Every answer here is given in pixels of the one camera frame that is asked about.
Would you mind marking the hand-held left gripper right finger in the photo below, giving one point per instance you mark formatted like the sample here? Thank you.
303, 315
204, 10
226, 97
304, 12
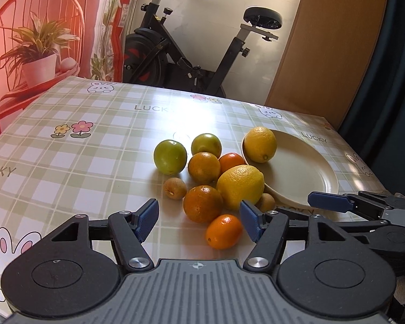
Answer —
249, 221

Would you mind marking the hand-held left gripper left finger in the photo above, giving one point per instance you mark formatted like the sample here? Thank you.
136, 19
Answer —
146, 219

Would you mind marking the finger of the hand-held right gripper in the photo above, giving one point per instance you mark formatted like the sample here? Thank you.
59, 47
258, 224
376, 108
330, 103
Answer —
330, 202
364, 226

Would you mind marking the small brown kiwi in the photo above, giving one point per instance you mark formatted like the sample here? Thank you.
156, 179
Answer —
174, 188
267, 202

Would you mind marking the small bright mandarin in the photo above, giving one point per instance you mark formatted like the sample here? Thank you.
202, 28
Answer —
223, 232
232, 161

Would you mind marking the large yellow lemon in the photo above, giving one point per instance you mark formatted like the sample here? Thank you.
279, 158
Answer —
239, 187

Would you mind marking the cream round plate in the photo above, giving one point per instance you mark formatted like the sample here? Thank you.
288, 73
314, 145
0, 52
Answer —
300, 168

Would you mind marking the speckled orange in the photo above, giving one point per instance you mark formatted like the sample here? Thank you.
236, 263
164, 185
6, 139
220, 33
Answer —
202, 204

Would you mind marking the dark orange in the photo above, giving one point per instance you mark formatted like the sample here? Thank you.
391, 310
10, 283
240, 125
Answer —
204, 168

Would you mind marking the green round fruit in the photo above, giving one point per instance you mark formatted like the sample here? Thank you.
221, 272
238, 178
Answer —
206, 144
170, 157

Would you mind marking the dark curtain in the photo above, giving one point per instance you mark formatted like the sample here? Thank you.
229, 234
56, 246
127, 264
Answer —
401, 74

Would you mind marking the black exercise bike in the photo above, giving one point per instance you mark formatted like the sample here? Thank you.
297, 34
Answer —
148, 57

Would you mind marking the wooden door panel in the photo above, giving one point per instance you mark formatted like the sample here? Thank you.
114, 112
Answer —
324, 40

